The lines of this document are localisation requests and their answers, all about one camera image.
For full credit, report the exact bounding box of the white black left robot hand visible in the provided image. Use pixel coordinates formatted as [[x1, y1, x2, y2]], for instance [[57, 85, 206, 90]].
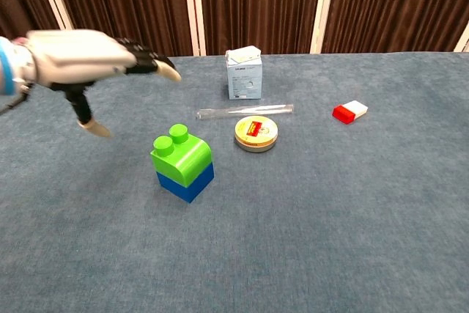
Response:
[[21, 29, 182, 139]]

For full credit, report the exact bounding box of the clear plastic test tube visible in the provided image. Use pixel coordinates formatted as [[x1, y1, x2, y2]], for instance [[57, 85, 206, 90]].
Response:
[[195, 103, 295, 121]]

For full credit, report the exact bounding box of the round cream tin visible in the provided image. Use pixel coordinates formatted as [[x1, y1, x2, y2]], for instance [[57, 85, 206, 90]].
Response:
[[234, 115, 279, 154]]

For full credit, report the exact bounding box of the blue building block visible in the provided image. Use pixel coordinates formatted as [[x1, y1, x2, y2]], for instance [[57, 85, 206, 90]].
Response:
[[156, 162, 215, 205]]

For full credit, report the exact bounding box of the light blue cardboard box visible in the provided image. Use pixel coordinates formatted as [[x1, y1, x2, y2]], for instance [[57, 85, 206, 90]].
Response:
[[224, 45, 263, 101]]

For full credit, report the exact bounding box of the green building block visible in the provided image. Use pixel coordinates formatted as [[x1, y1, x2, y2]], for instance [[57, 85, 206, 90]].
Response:
[[149, 123, 214, 188]]

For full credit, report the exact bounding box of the red and white small box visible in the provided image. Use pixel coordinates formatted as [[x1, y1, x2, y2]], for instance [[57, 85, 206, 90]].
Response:
[[331, 100, 369, 125]]

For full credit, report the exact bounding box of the blue felt table mat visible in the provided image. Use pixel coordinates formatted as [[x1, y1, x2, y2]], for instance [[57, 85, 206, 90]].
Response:
[[0, 51, 469, 313]]

